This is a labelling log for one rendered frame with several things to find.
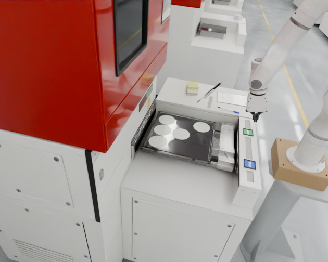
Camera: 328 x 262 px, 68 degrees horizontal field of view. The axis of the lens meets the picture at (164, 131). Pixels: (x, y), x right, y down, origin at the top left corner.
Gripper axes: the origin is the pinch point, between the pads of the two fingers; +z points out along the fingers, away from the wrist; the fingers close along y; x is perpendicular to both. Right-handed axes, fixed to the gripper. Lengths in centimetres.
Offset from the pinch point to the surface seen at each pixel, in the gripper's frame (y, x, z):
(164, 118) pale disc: -52, 6, 5
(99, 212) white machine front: -61, -66, 4
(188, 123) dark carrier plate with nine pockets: -37.6, 5.2, 8.5
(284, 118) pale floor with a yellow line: 56, 191, 121
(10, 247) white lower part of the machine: -135, -66, 51
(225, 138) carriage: -15.3, 1.6, 15.4
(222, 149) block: -16.6, -13.2, 12.3
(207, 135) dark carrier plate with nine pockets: -25.4, -2.1, 11.2
